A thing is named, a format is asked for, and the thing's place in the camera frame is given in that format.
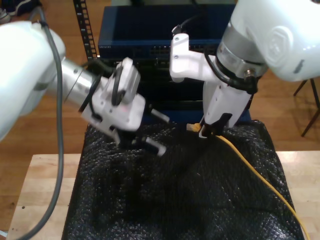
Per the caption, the blue rack base plate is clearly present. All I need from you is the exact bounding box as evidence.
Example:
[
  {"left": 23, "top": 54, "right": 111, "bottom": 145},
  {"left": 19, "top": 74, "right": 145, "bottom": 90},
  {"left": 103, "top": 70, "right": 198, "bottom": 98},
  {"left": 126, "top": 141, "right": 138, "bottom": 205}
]
[{"left": 149, "top": 108, "right": 252, "bottom": 124}]

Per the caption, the thin black camera cable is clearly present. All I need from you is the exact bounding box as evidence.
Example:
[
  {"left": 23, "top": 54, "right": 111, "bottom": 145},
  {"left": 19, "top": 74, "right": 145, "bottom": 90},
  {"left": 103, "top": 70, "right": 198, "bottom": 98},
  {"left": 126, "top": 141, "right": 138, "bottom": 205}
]
[{"left": 171, "top": 0, "right": 210, "bottom": 34}]

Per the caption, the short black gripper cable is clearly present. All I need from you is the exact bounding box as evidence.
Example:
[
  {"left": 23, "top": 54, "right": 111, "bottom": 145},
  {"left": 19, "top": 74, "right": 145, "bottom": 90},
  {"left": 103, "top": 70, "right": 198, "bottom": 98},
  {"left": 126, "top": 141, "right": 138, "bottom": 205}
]
[
  {"left": 78, "top": 61, "right": 126, "bottom": 116},
  {"left": 204, "top": 48, "right": 259, "bottom": 95}
]

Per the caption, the black rack shelf tray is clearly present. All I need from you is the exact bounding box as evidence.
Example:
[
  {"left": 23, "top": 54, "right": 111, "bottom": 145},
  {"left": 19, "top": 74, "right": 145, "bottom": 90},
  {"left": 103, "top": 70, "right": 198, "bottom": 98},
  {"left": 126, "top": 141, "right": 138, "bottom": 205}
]
[{"left": 139, "top": 81, "right": 252, "bottom": 112}]

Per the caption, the long grey arm cable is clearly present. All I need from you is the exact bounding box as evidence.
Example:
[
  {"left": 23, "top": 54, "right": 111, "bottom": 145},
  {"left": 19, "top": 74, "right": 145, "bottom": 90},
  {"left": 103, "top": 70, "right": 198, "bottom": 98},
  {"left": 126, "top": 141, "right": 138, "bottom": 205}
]
[{"left": 9, "top": 6, "right": 65, "bottom": 240}]

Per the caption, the brown wooden chair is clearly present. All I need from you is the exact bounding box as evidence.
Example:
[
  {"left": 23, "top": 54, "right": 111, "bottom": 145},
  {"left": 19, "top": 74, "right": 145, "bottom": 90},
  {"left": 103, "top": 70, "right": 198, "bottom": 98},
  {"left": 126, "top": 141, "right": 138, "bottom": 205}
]
[{"left": 293, "top": 78, "right": 320, "bottom": 137}]

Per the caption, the black rack server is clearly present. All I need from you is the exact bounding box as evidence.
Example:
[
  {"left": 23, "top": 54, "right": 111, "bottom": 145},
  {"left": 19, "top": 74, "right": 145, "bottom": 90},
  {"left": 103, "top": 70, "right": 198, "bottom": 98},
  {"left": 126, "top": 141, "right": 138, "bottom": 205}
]
[{"left": 86, "top": 57, "right": 208, "bottom": 85}]

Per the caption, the black bubble wrap mat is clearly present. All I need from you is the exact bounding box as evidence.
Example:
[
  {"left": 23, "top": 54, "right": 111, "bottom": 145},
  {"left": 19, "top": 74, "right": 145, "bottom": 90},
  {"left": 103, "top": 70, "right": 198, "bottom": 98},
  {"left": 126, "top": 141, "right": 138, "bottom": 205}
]
[{"left": 61, "top": 119, "right": 305, "bottom": 240}]

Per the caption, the dark sneaker white sole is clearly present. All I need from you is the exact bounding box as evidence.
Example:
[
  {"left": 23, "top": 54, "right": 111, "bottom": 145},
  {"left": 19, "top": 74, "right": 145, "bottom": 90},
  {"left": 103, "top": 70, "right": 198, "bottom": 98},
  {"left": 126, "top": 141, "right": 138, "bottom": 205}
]
[{"left": 6, "top": 0, "right": 43, "bottom": 16}]

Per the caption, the blue network switch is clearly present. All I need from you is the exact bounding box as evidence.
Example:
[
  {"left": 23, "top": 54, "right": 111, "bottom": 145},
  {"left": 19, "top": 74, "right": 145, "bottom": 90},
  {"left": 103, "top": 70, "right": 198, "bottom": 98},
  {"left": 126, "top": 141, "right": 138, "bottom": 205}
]
[{"left": 97, "top": 4, "right": 237, "bottom": 60}]

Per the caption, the yellow network cable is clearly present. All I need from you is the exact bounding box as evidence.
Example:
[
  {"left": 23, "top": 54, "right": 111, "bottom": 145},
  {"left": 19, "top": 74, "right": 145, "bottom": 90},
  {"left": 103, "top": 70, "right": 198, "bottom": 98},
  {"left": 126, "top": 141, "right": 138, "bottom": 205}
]
[{"left": 186, "top": 122, "right": 311, "bottom": 240}]

